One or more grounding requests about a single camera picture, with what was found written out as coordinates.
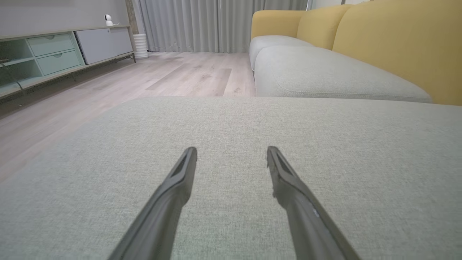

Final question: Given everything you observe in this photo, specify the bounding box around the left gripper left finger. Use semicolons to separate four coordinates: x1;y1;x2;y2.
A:
108;146;198;260

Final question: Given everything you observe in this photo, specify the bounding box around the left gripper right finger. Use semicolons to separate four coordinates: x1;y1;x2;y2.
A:
266;146;361;260

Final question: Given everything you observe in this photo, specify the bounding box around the yellow and grey sofa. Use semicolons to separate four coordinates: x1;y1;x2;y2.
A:
0;96;462;260

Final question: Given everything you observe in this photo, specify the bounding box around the long grey sofa seat cushion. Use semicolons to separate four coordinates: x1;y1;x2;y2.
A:
254;46;433;103

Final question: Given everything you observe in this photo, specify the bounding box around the white ribbed cylinder appliance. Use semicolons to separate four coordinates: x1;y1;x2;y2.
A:
133;34;149;59

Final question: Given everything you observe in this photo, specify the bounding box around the grey cabinet door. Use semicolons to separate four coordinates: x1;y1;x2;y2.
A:
75;27;134;65

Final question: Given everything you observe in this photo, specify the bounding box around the small grey sofa seat cushion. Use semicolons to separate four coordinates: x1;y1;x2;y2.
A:
249;35;314;71

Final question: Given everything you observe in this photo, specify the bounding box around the mint green cabinet drawer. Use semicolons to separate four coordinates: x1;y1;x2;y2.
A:
27;33;75;57
36;50;83;75

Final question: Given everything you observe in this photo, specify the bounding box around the grey pleated curtain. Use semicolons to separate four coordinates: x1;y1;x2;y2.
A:
139;0;309;53

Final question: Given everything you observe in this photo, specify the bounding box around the medium yellow sofa back cushion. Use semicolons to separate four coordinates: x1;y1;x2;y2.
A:
296;4;352;50

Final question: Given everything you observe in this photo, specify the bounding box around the long low tv cabinet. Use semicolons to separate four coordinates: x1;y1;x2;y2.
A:
0;25;137;105

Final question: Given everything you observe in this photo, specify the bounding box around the large yellow sofa back cushion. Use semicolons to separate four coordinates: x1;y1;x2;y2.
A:
332;0;462;106

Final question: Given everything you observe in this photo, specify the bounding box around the small yellow sofa back cushion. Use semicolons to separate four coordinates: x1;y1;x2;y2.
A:
251;10;307;39

